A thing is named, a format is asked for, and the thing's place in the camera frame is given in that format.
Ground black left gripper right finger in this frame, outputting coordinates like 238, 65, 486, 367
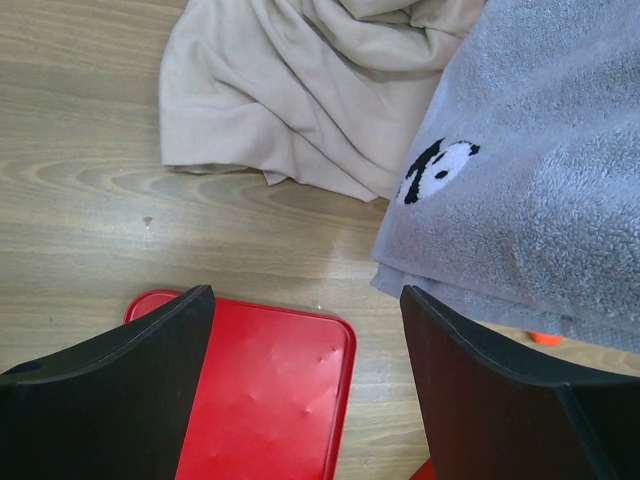
401, 286, 639, 479

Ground red tin lid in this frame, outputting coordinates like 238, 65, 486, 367
122, 288, 357, 480

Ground grey hanging towel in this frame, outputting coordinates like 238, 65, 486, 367
372, 1, 639, 353

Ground orange hanging shorts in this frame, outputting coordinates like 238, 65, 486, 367
528, 332, 563, 347

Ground red chocolate box tray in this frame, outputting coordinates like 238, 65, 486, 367
409, 459, 436, 480

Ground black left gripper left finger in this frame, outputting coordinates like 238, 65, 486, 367
1, 285, 215, 479

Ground beige crumpled cloth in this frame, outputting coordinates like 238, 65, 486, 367
159, 1, 484, 202

